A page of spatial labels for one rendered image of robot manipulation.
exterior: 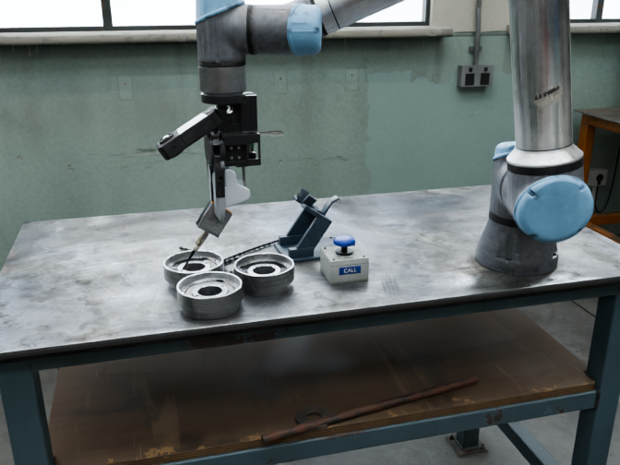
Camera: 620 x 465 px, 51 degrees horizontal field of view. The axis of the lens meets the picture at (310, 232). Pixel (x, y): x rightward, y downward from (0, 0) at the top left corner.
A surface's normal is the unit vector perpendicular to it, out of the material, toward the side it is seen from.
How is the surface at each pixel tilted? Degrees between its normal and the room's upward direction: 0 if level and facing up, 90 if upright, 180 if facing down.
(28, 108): 90
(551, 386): 0
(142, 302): 0
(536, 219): 97
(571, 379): 0
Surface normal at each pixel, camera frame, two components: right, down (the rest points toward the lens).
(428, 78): 0.26, 0.33
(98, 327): 0.00, -0.94
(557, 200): -0.04, 0.47
